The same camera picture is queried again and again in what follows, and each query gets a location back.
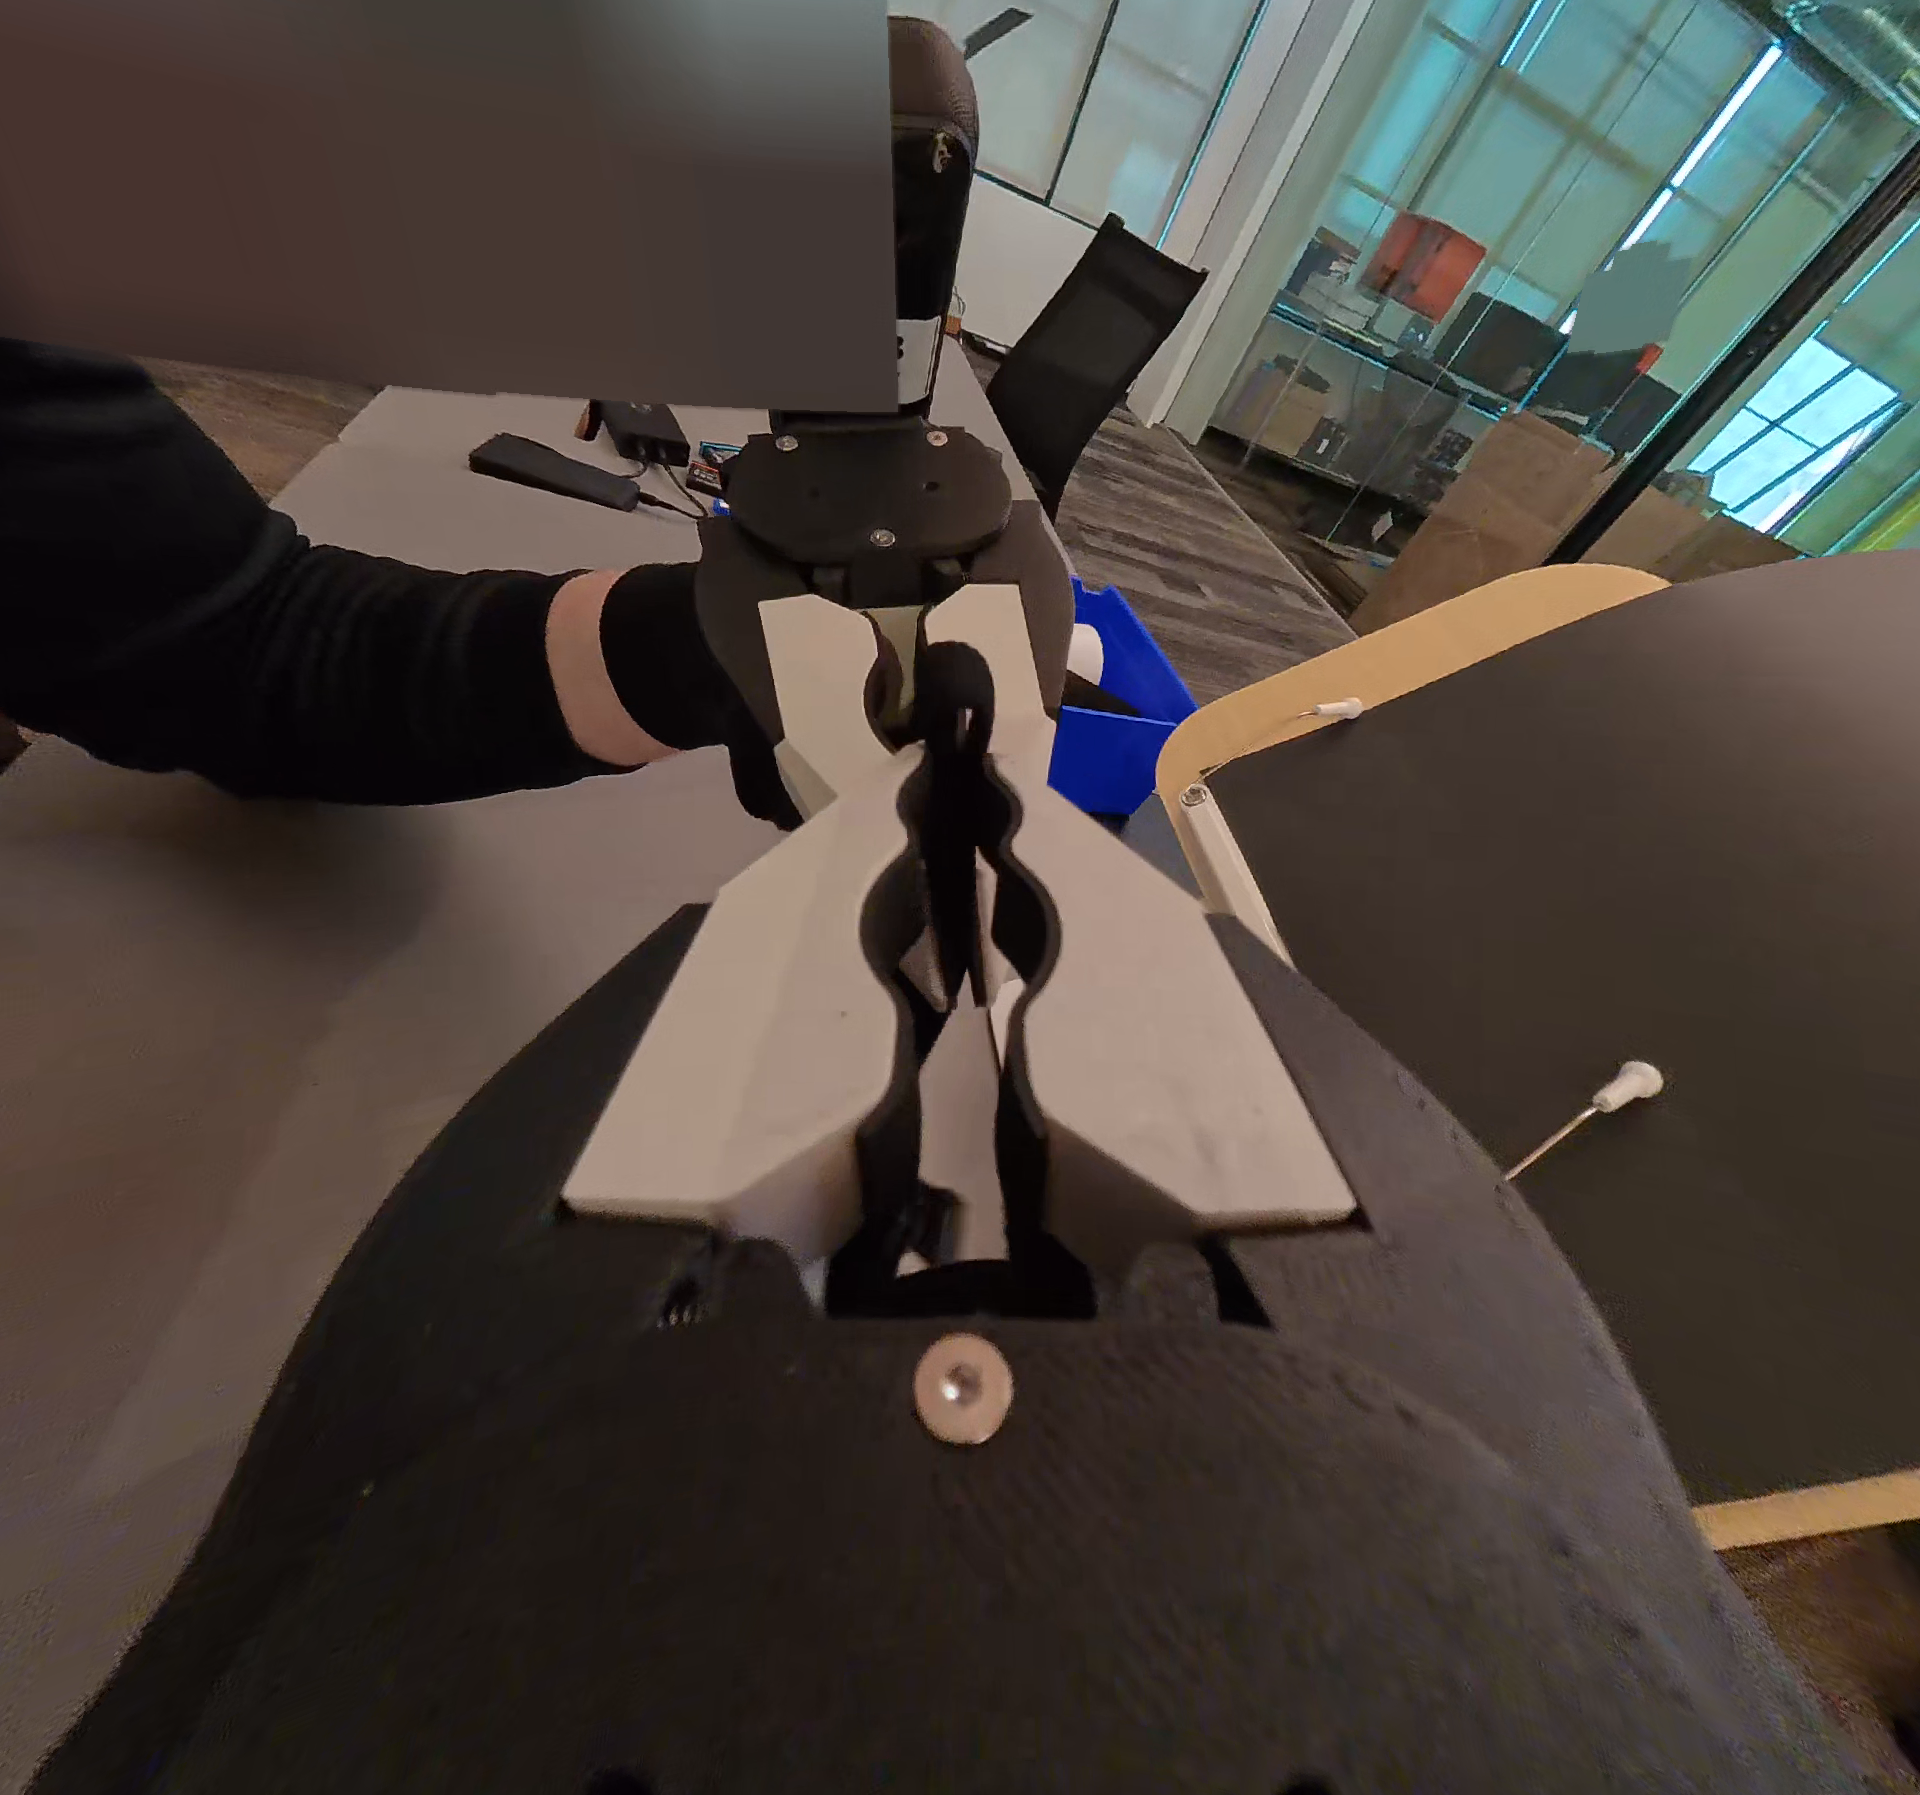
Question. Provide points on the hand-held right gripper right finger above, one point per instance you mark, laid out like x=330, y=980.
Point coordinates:
x=1186, y=1074

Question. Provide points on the black board with wooden edge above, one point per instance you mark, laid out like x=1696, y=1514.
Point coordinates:
x=1575, y=851

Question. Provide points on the black charging hub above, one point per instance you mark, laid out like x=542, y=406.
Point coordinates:
x=644, y=436

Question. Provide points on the person's left hand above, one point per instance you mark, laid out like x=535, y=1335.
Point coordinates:
x=660, y=654

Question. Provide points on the black mesh office chair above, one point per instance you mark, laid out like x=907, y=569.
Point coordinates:
x=1082, y=370

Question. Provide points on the blue plastic bin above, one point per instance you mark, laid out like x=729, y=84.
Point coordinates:
x=1119, y=752

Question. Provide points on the black power bank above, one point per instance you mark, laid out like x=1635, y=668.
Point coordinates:
x=548, y=468

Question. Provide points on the person's left forearm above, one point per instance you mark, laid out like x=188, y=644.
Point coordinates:
x=301, y=654

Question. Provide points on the orange 3d printer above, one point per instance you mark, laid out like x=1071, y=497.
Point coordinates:
x=1427, y=258

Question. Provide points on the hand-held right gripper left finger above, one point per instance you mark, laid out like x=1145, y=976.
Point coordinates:
x=750, y=1059

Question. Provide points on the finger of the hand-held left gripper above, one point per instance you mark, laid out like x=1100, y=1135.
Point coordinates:
x=1012, y=685
x=818, y=685

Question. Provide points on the brown cardboard box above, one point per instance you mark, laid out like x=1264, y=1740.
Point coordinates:
x=1502, y=520
x=1680, y=535

